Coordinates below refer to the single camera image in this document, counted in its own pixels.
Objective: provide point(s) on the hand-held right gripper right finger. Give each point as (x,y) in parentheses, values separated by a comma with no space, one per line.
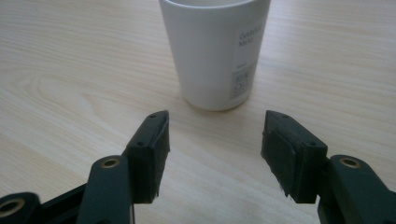
(292,155)

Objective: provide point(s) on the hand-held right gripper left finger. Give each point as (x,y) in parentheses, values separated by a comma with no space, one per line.
(149,155)

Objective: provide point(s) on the white cup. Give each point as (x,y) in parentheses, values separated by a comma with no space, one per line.
(202,56)

